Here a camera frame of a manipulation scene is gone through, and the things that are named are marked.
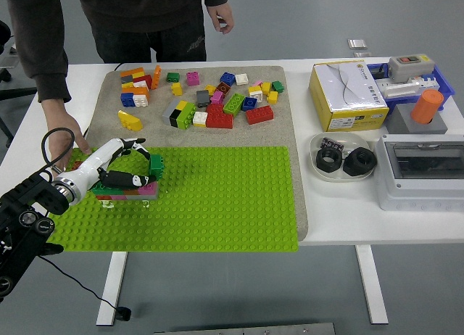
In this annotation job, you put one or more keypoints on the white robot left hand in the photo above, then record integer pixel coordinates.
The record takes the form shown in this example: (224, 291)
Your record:
(94, 161)

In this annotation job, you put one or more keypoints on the person's right hand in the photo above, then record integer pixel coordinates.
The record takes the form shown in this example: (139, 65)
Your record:
(63, 124)

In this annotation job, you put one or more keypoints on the person's left hand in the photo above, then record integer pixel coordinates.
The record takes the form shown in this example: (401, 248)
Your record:
(221, 12)

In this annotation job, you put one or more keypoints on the orange-brown square brick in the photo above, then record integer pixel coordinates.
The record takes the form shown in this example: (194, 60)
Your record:
(77, 165)

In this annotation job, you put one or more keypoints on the pink square brick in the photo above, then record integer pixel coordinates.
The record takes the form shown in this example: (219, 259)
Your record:
(193, 78)
(151, 189)

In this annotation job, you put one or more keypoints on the multicolour brick block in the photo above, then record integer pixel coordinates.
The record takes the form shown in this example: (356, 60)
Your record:
(139, 92)

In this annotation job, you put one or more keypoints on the orange long brick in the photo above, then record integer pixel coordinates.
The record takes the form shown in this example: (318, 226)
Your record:
(156, 78)

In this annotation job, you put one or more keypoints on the lime green studded baseplate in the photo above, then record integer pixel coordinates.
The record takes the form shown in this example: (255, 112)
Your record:
(217, 204)

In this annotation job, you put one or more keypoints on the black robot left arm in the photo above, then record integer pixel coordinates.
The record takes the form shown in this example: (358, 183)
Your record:
(21, 211)

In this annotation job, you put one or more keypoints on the person's right forearm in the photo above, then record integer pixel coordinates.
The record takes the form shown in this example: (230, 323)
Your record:
(40, 52)

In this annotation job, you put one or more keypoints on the brown square brick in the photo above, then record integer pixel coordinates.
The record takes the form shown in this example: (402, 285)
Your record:
(133, 191)

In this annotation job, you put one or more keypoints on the yellow curved brick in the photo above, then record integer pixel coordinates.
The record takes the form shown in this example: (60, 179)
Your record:
(130, 123)

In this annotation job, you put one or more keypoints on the grey long brick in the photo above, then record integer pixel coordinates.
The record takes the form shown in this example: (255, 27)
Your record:
(145, 196)

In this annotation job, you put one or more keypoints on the blue square brick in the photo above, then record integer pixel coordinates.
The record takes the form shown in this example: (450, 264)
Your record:
(249, 103)
(227, 78)

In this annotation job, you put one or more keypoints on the white square brick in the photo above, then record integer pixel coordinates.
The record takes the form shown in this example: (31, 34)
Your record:
(199, 118)
(241, 79)

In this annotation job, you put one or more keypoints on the dark brown brick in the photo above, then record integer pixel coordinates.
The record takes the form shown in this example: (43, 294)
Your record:
(224, 88)

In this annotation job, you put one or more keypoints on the small yellow brick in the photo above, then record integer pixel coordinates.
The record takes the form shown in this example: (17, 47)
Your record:
(209, 89)
(265, 87)
(272, 97)
(176, 89)

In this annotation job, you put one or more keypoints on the small dark green brick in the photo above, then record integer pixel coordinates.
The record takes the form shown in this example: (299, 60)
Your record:
(173, 77)
(278, 86)

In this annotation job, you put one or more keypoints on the white brick with hole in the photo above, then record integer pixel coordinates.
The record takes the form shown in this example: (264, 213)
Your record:
(252, 89)

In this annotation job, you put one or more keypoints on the small pink brick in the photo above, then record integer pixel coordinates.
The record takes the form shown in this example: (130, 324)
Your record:
(217, 97)

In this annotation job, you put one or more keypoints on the dark grey brick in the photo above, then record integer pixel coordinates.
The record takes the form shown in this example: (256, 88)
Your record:
(203, 97)

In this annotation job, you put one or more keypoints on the light grey brick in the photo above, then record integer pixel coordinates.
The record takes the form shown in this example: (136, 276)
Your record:
(168, 112)

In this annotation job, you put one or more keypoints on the black brick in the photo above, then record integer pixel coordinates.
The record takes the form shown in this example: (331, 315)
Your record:
(175, 118)

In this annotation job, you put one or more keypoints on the lime green long brick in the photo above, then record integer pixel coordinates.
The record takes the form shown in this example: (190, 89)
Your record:
(185, 116)
(233, 104)

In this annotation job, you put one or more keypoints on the red stepped brick block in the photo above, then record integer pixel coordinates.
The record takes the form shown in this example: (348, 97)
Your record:
(219, 120)

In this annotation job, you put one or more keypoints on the red long brick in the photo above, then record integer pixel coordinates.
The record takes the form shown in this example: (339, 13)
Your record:
(259, 114)

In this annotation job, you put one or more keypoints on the grey-brown table mat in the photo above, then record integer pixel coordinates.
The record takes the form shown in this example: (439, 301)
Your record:
(163, 133)

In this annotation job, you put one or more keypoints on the person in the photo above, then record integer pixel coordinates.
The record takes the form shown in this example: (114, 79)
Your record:
(145, 8)

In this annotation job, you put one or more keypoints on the black office chair base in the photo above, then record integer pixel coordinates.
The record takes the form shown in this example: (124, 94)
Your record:
(4, 75)

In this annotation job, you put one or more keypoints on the grey flat panel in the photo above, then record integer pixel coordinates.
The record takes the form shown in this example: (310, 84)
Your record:
(8, 61)

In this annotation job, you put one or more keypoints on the white power adapter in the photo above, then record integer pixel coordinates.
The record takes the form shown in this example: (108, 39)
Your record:
(12, 50)

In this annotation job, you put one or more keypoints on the black round object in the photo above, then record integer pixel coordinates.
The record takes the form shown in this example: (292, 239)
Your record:
(3, 34)

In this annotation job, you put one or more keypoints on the white table leg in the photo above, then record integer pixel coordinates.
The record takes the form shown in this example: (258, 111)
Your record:
(373, 288)
(112, 288)

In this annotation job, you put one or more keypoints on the large silver floor plate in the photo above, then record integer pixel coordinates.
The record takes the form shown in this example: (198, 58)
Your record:
(357, 44)

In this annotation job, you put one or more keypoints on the white and yellow cardboard box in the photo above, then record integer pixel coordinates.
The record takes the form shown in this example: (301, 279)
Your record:
(344, 88)

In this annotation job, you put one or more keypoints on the small silver floor plate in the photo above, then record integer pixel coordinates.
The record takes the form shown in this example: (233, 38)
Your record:
(361, 54)

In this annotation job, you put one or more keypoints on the small black part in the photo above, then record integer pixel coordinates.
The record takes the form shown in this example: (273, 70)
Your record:
(380, 73)

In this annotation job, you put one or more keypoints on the small purple circuit board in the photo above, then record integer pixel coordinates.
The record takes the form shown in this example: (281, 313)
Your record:
(331, 143)

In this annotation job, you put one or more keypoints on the white dish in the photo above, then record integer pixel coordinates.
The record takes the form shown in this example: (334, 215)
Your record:
(357, 141)

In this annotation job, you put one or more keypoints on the small black hex nut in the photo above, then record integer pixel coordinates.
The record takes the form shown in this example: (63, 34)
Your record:
(337, 164)

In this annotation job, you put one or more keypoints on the white terminal block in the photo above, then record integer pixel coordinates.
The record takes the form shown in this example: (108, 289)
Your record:
(398, 90)

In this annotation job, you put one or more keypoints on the grey square block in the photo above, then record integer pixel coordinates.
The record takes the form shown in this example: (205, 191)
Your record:
(398, 121)

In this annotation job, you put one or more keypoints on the large black hex nut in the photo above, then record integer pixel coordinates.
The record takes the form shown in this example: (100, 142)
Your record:
(368, 166)

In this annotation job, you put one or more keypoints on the orange cylinder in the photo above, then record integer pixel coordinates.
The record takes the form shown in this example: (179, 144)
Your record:
(426, 106)

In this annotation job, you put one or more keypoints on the grey metal plate with screws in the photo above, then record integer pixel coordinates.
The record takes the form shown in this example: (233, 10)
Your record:
(246, 329)

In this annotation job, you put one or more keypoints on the blue plastic bin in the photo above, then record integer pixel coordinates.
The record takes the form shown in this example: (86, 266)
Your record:
(444, 85)

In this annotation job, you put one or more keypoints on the grey switch box red button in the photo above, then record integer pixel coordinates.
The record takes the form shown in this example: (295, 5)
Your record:
(409, 72)

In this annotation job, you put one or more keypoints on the grey enclosure with clear lid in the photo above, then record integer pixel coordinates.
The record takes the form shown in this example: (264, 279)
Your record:
(417, 197)

